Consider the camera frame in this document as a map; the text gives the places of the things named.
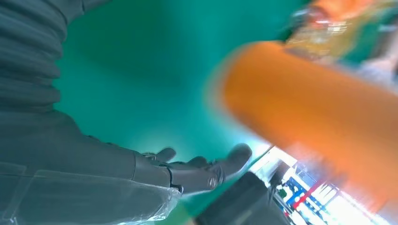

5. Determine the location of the black carrying case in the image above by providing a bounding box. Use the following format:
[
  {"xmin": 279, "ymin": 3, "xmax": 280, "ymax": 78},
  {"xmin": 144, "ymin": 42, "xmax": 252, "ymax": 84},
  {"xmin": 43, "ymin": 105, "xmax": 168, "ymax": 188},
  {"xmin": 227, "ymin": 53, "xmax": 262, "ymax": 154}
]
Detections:
[{"xmin": 196, "ymin": 172, "xmax": 291, "ymax": 225}]

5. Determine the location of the yellow plastic sheet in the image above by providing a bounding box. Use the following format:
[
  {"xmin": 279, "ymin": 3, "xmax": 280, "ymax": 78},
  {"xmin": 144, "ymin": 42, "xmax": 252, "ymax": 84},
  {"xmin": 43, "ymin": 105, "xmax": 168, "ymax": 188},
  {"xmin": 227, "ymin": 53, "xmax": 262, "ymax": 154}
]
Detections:
[{"xmin": 286, "ymin": 0, "xmax": 398, "ymax": 64}]

